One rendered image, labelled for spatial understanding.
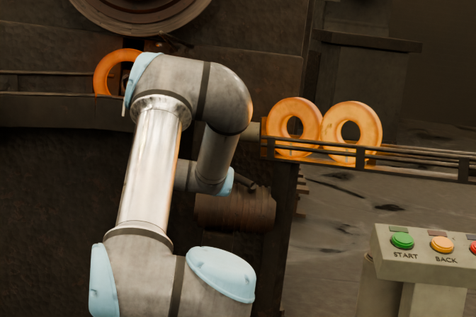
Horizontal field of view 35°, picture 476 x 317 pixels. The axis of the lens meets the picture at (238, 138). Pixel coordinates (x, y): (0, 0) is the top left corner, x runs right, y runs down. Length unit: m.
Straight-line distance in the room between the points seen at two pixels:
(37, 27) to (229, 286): 1.21
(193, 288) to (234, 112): 0.41
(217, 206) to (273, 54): 0.48
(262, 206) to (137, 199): 0.73
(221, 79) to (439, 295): 0.57
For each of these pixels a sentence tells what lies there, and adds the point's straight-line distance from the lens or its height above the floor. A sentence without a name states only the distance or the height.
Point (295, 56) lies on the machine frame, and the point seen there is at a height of 0.87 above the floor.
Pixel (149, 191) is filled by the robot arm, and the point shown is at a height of 0.67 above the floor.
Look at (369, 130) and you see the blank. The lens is 1.83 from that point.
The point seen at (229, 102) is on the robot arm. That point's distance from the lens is 1.42.
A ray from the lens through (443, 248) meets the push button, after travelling 1.45.
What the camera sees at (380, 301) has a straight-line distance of 1.59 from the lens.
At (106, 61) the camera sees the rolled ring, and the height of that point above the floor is 0.80.
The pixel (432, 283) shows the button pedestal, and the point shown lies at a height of 0.54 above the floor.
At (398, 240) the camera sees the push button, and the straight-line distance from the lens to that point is 1.42.
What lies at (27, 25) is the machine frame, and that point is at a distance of 2.19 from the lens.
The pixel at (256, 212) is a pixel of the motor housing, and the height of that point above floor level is 0.48.
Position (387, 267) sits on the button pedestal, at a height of 0.56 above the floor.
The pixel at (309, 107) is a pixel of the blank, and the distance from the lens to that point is 1.89.
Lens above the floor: 0.99
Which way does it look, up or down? 10 degrees down
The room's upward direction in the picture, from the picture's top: 7 degrees clockwise
